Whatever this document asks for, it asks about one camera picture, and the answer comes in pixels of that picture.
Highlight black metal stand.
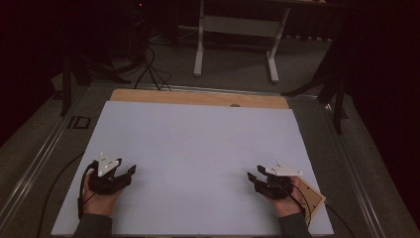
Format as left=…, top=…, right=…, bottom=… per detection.
left=281, top=19, right=351, bottom=135
left=58, top=49, right=133, bottom=117

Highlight person's left hand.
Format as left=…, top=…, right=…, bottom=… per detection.
left=81, top=173, right=124, bottom=218

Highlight black floor socket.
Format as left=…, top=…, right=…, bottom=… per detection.
left=67, top=115, right=92, bottom=131

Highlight black floor cable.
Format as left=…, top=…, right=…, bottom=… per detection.
left=133, top=44, right=157, bottom=91
left=145, top=62, right=172, bottom=92

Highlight right hand-held gripper cable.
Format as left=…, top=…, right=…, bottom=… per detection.
left=276, top=180, right=314, bottom=229

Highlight white metal desk frame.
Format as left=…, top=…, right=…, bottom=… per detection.
left=192, top=0, right=291, bottom=83

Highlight thin black cable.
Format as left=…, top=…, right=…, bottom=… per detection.
left=324, top=201, right=358, bottom=238
left=35, top=151, right=86, bottom=238

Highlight left hand-held gripper cable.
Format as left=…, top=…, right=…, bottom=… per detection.
left=77, top=160, right=99, bottom=221

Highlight hand-held gripper cable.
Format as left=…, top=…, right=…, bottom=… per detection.
left=276, top=180, right=314, bottom=229
left=77, top=160, right=99, bottom=221

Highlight person's right hand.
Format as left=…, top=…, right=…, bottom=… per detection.
left=268, top=176, right=310, bottom=218

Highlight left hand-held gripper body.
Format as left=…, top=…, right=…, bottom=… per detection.
left=87, top=152, right=133, bottom=195

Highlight white table mat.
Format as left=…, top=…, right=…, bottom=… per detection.
left=51, top=100, right=335, bottom=236

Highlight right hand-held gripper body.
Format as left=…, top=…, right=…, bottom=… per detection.
left=254, top=161, right=303, bottom=201

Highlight wooden photo frame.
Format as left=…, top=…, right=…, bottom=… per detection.
left=295, top=177, right=327, bottom=227

